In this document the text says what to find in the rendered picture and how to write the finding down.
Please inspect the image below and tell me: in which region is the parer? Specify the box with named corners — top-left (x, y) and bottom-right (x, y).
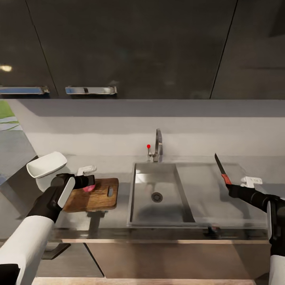
top-left (215, 154), bottom-right (231, 184)

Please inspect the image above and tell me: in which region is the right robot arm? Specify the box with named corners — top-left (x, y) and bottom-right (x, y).
top-left (226, 177), bottom-right (285, 285)

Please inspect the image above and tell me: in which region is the vidalia onion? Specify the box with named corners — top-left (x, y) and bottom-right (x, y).
top-left (83, 185), bottom-right (95, 192)

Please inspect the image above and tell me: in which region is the cutting board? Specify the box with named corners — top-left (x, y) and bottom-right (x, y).
top-left (62, 178), bottom-right (119, 211)

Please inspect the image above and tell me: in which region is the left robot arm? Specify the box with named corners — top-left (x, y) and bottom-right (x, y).
top-left (0, 165), bottom-right (97, 285)

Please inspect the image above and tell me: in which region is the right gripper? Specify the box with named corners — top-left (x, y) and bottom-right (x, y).
top-left (226, 184), bottom-right (258, 205)

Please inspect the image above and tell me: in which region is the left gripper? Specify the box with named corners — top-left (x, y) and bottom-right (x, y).
top-left (77, 175), bottom-right (95, 189)

